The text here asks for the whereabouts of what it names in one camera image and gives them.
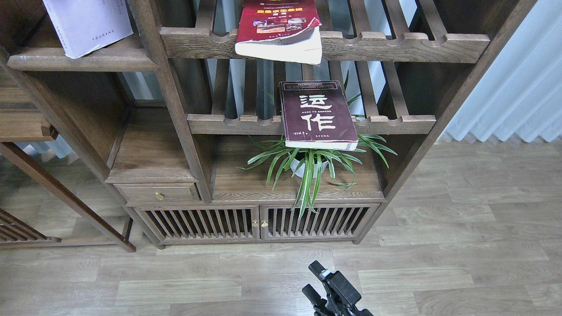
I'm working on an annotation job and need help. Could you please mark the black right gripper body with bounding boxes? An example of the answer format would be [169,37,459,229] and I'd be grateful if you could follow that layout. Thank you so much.
[313,271,373,316]

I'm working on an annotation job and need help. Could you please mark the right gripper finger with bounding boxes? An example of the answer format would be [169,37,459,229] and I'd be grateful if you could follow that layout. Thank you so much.
[302,284,323,307]
[308,260,332,282]

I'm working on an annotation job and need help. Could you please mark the red cover book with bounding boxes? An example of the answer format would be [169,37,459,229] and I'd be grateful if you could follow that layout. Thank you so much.
[234,0,322,65]

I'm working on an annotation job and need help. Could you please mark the white lavender book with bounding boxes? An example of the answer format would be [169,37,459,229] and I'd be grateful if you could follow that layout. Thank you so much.
[44,0,133,59]

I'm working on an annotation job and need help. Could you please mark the right slatted cabinet door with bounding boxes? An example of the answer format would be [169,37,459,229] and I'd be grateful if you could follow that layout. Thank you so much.
[257,204,379,243]

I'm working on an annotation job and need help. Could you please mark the slatted cabinet door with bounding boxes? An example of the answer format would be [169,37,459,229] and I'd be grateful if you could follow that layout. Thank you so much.
[135,206,260,245]
[257,204,379,243]

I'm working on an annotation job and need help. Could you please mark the green spider plant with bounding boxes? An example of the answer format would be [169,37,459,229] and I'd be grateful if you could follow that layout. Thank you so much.
[238,70,398,220]

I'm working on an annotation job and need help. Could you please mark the white plant pot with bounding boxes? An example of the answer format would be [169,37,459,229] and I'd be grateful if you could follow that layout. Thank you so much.
[290,152,328,179]

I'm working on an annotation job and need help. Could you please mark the left slatted cabinet door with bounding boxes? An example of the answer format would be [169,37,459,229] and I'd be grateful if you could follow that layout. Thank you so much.
[135,206,260,245]

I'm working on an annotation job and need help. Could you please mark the dark maroon book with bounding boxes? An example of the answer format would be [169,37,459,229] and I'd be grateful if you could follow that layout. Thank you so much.
[279,80,358,151]

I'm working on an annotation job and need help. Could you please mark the small wooden drawer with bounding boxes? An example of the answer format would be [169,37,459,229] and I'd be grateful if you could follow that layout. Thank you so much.
[114,183,199,206]

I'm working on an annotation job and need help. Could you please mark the dark wooden bookshelf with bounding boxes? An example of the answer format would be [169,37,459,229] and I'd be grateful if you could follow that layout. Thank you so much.
[1,0,536,248]

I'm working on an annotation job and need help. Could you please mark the white curtain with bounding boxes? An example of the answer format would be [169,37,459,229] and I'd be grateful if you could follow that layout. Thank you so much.
[442,0,562,142]

